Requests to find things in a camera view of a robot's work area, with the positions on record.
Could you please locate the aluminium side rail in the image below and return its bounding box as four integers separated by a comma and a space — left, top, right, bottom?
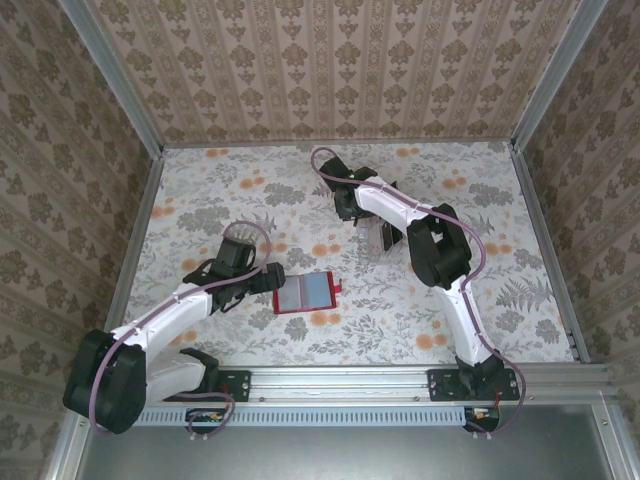
107, 149, 166, 351
509, 144, 594, 364

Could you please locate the aluminium mounting rail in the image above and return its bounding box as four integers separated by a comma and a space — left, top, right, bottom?
144, 363, 614, 401

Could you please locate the right black connector box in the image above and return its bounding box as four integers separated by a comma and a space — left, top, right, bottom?
463, 407, 501, 432

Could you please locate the floral paper table cover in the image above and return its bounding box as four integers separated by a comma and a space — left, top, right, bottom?
119, 141, 576, 366

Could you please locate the slotted grey cable duct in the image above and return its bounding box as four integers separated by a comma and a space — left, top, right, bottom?
134, 409, 474, 427

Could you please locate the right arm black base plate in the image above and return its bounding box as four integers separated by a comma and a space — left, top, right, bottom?
428, 368, 521, 404

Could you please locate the red leather card holder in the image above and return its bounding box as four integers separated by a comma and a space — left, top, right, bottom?
272, 272, 345, 316

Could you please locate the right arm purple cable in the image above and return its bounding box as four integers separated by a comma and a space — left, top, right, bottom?
309, 146, 527, 441

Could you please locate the black connector box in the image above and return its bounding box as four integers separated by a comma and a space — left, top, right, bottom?
463, 407, 501, 432
185, 408, 225, 432

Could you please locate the aluminium frame bar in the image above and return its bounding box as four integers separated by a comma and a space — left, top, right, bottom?
44, 419, 94, 480
592, 389, 626, 480

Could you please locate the left black connector box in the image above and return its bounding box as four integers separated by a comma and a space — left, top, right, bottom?
185, 408, 225, 432

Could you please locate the grey metal sheet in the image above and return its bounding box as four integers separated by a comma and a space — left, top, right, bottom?
79, 404, 614, 480

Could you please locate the aluminium frame post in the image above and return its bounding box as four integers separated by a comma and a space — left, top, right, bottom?
509, 0, 614, 151
57, 0, 166, 157

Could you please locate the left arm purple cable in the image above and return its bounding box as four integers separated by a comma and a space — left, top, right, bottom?
87, 221, 275, 444

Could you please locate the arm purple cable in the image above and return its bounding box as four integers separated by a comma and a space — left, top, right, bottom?
87, 221, 275, 444
309, 146, 527, 441

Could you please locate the clear acrylic card stand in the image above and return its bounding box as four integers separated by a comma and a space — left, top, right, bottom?
352, 179, 406, 261

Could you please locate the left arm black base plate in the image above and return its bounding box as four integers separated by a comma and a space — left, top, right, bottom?
162, 368, 251, 404

